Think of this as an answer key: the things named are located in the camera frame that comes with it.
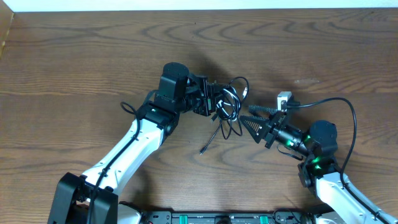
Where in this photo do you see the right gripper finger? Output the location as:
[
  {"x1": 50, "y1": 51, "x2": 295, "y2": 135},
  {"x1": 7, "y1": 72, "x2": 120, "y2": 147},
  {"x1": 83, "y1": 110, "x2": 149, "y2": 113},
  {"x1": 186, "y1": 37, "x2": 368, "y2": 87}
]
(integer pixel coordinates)
[
  {"x1": 249, "y1": 105, "x2": 279, "y2": 114},
  {"x1": 240, "y1": 115, "x2": 269, "y2": 143}
]

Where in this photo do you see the black USB cable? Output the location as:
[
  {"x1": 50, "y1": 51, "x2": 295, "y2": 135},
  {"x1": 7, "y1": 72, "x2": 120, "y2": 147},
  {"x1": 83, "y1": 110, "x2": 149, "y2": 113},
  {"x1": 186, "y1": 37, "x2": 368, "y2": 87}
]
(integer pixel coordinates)
[{"x1": 199, "y1": 76, "x2": 250, "y2": 156}]

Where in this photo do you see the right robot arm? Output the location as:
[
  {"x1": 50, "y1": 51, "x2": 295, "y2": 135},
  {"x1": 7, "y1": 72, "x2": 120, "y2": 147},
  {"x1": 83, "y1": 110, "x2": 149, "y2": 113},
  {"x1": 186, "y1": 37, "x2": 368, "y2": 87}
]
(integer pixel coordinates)
[{"x1": 240, "y1": 106, "x2": 397, "y2": 223}]

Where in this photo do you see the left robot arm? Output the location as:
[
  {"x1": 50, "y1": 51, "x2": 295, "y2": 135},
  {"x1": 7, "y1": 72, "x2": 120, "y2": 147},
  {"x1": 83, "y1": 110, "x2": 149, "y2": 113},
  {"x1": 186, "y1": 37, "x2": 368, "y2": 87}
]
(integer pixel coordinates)
[{"x1": 48, "y1": 62, "x2": 225, "y2": 223}]

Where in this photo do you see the left camera cable black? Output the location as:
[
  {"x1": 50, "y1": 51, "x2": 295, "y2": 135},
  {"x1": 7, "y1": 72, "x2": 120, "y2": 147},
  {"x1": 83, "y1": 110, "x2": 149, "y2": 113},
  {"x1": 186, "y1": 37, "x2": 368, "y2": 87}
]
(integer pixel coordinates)
[{"x1": 86, "y1": 90, "x2": 159, "y2": 224}]

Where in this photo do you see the camera cable black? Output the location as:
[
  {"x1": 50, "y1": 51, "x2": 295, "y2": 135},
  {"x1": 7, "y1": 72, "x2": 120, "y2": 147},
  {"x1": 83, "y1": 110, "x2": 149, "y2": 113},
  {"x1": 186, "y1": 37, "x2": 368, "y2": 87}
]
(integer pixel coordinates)
[
  {"x1": 285, "y1": 97, "x2": 386, "y2": 222},
  {"x1": 86, "y1": 90, "x2": 159, "y2": 224}
]

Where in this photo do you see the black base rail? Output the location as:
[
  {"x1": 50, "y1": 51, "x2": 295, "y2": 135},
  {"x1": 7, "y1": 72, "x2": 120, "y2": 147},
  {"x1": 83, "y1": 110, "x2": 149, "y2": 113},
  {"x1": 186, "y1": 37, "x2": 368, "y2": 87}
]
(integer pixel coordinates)
[{"x1": 138, "y1": 208, "x2": 321, "y2": 224}]

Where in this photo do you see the right camera cable black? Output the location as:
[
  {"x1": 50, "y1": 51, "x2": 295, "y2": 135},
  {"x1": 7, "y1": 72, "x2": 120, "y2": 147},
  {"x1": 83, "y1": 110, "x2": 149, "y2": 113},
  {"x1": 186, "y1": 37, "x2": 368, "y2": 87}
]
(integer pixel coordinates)
[{"x1": 285, "y1": 97, "x2": 386, "y2": 222}]

